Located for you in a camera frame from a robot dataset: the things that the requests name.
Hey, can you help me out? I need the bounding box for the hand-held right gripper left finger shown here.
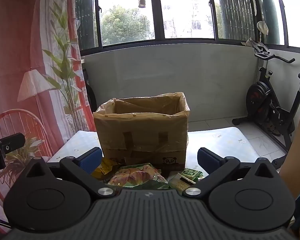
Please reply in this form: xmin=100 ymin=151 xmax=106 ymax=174
xmin=25 ymin=147 xmax=117 ymax=198

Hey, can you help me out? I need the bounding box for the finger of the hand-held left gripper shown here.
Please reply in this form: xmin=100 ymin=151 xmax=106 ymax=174
xmin=0 ymin=133 xmax=25 ymax=153

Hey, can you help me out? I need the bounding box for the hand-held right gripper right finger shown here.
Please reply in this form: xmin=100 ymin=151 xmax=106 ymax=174
xmin=183 ymin=147 xmax=278 ymax=198

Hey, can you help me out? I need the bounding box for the yellow snack packet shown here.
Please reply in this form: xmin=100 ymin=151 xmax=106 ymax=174
xmin=91 ymin=157 xmax=120 ymax=180

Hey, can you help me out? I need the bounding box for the brown cardboard box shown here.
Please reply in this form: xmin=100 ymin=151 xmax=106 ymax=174
xmin=93 ymin=92 xmax=190 ymax=174

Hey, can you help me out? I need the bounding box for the clear plastic box liner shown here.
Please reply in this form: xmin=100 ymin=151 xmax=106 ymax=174
xmin=93 ymin=92 xmax=190 ymax=155

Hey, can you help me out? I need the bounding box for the person's right forearm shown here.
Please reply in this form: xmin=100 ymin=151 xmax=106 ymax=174
xmin=279 ymin=80 xmax=300 ymax=205

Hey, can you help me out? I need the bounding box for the green snack packet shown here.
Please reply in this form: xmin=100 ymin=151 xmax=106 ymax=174
xmin=181 ymin=168 xmax=204 ymax=182

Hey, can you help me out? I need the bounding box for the floral tablecloth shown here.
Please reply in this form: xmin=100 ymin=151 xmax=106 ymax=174
xmin=47 ymin=127 xmax=265 ymax=175

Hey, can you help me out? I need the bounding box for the clear cracker packet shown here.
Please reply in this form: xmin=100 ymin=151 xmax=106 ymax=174
xmin=169 ymin=174 xmax=197 ymax=193

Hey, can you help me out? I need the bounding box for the large colourful snack bag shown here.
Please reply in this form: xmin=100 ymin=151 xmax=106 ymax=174
xmin=107 ymin=163 xmax=170 ymax=190

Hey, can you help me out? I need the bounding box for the black exercise bike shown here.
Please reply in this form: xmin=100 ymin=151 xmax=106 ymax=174
xmin=232 ymin=40 xmax=300 ymax=170

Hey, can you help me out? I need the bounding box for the printed plant curtain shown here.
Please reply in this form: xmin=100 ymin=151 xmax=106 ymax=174
xmin=0 ymin=0 xmax=95 ymax=205

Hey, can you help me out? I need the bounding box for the white plastic bag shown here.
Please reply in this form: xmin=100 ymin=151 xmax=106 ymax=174
xmin=257 ymin=21 xmax=269 ymax=35

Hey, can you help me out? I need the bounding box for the pale cloth on handlebar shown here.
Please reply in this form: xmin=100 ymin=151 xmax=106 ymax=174
xmin=241 ymin=38 xmax=268 ymax=49

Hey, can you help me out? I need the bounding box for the black window frame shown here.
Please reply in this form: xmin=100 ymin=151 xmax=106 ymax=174
xmin=75 ymin=0 xmax=300 ymax=55

